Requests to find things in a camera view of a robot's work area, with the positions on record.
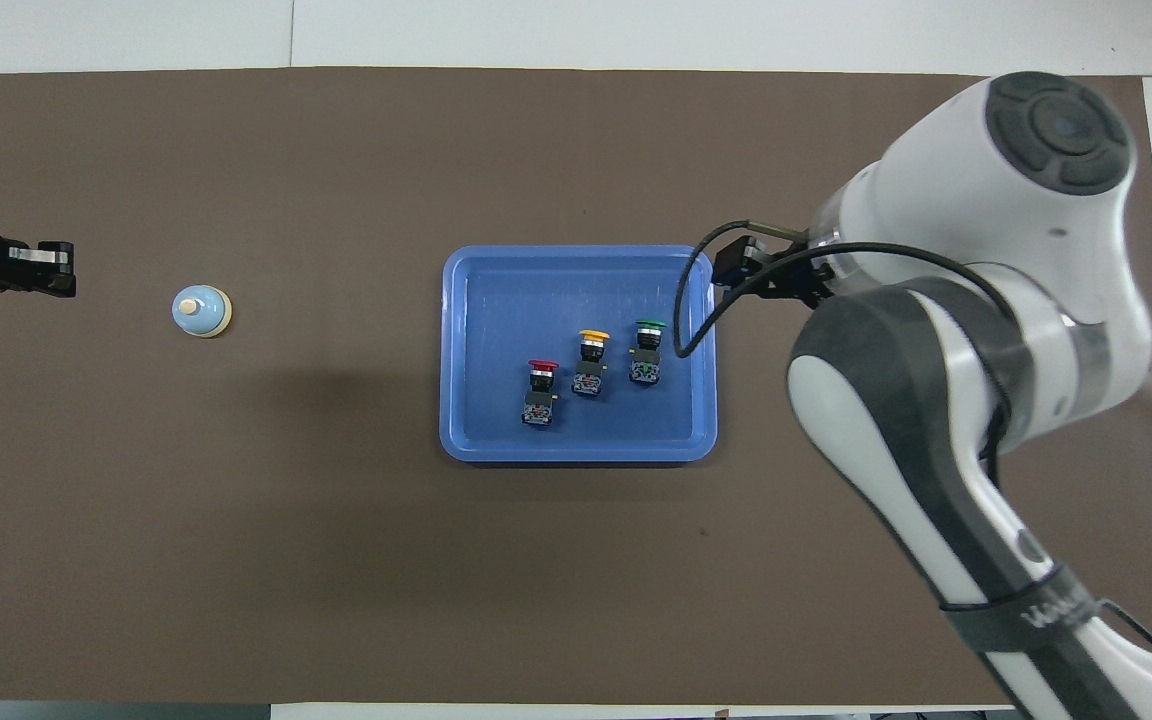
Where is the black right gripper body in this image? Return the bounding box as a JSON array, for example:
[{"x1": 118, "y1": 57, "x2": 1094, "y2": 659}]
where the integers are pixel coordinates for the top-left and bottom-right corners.
[{"x1": 748, "y1": 235, "x2": 837, "y2": 306}]

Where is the green push button switch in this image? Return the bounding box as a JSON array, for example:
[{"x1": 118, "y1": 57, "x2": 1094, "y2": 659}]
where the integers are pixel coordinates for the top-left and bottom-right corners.
[{"x1": 628, "y1": 319, "x2": 667, "y2": 389}]

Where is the light blue call bell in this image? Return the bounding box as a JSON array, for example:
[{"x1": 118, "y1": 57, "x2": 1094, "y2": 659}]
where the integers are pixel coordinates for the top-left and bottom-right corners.
[{"x1": 172, "y1": 287, "x2": 233, "y2": 341}]

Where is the yellow push button switch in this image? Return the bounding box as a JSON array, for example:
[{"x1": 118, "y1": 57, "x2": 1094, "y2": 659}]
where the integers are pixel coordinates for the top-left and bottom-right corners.
[{"x1": 572, "y1": 329, "x2": 611, "y2": 398}]

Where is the red push button switch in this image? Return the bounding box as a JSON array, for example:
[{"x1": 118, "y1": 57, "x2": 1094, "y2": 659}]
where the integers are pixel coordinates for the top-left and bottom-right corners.
[{"x1": 521, "y1": 359, "x2": 561, "y2": 429}]

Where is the blue plastic tray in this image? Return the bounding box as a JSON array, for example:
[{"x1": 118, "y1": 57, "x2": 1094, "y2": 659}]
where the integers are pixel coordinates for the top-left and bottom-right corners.
[{"x1": 439, "y1": 245, "x2": 717, "y2": 464}]

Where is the brown table mat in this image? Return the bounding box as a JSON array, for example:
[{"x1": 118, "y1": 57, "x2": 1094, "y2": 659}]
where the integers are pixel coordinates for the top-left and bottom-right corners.
[{"x1": 0, "y1": 67, "x2": 1152, "y2": 706}]

